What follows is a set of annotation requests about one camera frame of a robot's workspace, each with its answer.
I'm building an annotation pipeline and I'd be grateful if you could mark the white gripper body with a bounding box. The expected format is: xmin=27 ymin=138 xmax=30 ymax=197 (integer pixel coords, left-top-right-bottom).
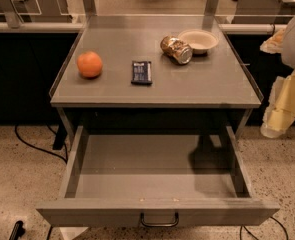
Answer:
xmin=260 ymin=29 xmax=285 ymax=54

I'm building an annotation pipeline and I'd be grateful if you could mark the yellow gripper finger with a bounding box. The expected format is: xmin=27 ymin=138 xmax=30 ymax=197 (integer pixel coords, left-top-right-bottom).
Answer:
xmin=270 ymin=70 xmax=295 ymax=117
xmin=260 ymin=77 xmax=294 ymax=138

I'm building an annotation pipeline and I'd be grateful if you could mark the blue rxbar blueberry bar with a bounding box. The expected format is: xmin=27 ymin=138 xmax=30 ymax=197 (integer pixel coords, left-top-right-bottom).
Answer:
xmin=131 ymin=61 xmax=152 ymax=85

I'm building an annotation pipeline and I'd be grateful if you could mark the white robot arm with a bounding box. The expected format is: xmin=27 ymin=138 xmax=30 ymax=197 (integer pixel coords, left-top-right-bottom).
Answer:
xmin=260 ymin=16 xmax=295 ymax=138

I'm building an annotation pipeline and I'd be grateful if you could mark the grey open top drawer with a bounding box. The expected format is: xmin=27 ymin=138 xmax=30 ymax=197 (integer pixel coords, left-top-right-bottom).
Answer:
xmin=37 ymin=127 xmax=279 ymax=227

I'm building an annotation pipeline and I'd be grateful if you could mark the grey background desk right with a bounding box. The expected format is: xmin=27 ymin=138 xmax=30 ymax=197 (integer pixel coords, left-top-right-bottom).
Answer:
xmin=232 ymin=0 xmax=295 ymax=24

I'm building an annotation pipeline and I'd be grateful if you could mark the grey background desk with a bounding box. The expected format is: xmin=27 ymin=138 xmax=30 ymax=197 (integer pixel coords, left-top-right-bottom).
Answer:
xmin=232 ymin=0 xmax=295 ymax=24
xmin=0 ymin=0 xmax=73 ymax=23

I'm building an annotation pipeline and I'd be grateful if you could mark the white paper bowl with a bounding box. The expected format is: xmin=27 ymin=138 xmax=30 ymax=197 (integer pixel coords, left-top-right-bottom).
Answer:
xmin=178 ymin=29 xmax=219 ymax=55

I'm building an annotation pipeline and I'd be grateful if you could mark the crushed gold metal can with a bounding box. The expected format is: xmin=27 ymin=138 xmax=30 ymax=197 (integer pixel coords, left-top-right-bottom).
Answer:
xmin=160 ymin=36 xmax=193 ymax=65

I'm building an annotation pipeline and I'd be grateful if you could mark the grey cabinet table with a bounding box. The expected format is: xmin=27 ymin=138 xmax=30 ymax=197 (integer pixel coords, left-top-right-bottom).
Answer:
xmin=51 ymin=15 xmax=262 ymax=136

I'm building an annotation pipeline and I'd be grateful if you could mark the orange fruit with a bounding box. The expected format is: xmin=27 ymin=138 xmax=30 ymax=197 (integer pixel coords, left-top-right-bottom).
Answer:
xmin=77 ymin=51 xmax=103 ymax=78

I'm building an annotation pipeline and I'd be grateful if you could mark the grey background desk left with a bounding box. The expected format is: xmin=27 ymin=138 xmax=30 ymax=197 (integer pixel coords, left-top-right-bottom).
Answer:
xmin=0 ymin=0 xmax=73 ymax=23

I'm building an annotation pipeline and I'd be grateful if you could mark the black plug on floor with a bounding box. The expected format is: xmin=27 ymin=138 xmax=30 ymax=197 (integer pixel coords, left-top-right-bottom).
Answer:
xmin=9 ymin=220 xmax=25 ymax=240

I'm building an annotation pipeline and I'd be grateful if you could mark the black floor cable right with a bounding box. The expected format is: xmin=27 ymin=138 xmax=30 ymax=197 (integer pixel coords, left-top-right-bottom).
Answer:
xmin=239 ymin=216 xmax=290 ymax=240

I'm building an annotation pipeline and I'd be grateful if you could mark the black floor cable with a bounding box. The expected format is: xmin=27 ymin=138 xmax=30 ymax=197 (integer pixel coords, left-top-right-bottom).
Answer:
xmin=239 ymin=216 xmax=290 ymax=240
xmin=14 ymin=123 xmax=69 ymax=165

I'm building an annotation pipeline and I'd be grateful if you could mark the black metal drawer handle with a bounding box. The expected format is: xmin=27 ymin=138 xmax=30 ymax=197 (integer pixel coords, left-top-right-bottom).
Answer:
xmin=140 ymin=213 xmax=180 ymax=228

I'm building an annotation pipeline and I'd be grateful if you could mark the black floor cable left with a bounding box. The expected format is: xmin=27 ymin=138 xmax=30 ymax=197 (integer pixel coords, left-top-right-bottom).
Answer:
xmin=14 ymin=123 xmax=69 ymax=165

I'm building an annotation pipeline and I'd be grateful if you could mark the white horizontal rail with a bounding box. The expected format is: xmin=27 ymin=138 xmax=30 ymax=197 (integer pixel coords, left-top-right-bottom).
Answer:
xmin=0 ymin=22 xmax=84 ymax=33

